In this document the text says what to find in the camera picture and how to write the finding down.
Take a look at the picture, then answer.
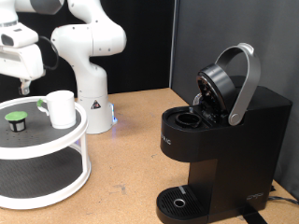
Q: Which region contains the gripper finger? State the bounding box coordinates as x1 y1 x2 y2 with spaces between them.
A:
18 77 32 96

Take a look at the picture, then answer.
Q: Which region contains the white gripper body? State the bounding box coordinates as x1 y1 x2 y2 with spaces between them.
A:
0 43 46 81

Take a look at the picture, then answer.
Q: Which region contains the green-lidded reusable coffee pod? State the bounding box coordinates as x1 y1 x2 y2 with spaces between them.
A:
4 110 29 133

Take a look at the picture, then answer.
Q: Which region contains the white two-tier turntable shelf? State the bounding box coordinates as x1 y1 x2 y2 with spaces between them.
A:
0 95 93 210

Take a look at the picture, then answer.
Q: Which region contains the black Keurig coffee machine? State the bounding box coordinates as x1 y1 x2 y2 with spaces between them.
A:
155 42 293 224

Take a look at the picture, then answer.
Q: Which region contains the black backdrop curtain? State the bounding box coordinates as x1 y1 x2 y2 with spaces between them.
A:
0 0 176 102

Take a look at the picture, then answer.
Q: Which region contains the black tape strip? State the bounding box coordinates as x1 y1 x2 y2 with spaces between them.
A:
239 204 269 224

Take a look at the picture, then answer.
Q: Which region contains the looped black camera cable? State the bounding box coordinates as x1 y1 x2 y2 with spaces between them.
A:
38 35 60 72

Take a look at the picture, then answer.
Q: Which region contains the white mug with green handle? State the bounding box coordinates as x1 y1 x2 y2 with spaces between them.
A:
36 90 78 130

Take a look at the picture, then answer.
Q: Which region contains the coffee machine power cord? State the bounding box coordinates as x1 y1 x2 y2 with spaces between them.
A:
267 195 299 206

